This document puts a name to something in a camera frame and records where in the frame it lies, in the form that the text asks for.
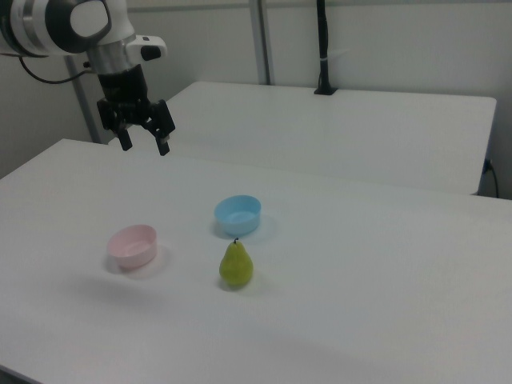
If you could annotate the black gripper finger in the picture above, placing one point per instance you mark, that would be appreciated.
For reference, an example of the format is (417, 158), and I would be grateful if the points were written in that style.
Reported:
(161, 128)
(125, 140)

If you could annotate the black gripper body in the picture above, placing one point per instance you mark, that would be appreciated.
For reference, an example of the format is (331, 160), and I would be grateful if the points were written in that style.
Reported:
(124, 92)

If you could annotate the green pear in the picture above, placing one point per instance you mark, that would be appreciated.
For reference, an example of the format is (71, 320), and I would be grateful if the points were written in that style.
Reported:
(236, 266)

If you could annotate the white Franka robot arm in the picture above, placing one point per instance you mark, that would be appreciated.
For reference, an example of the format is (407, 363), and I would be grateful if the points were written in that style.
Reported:
(60, 28)

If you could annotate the pink plastic bowl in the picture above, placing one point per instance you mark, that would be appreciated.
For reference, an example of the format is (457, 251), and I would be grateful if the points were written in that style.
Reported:
(132, 250)

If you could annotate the light blue plastic bowl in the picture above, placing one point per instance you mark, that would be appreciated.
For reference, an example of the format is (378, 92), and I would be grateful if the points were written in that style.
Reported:
(237, 216)

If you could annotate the white side table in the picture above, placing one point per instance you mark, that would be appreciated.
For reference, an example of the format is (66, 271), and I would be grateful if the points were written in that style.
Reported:
(340, 132)

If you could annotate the black pole with clamp base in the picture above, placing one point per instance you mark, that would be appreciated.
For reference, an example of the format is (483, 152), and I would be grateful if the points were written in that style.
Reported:
(323, 48)

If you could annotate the aluminium frame post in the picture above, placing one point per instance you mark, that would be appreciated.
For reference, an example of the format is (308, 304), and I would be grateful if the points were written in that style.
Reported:
(82, 108)

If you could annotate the grey wall partition strip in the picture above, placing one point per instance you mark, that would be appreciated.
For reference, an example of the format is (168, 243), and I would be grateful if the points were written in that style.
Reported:
(262, 40)

